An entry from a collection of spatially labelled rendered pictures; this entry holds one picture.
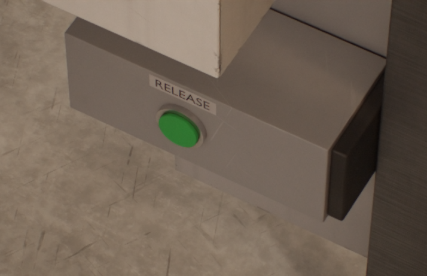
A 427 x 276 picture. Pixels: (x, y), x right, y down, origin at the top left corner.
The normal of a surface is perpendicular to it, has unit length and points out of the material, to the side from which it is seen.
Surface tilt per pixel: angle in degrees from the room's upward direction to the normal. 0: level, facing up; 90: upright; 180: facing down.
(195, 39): 90
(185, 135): 90
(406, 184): 90
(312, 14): 90
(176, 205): 0
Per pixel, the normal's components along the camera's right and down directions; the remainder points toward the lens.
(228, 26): 0.87, 0.40
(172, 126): -0.49, 0.70
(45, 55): 0.00, -0.60
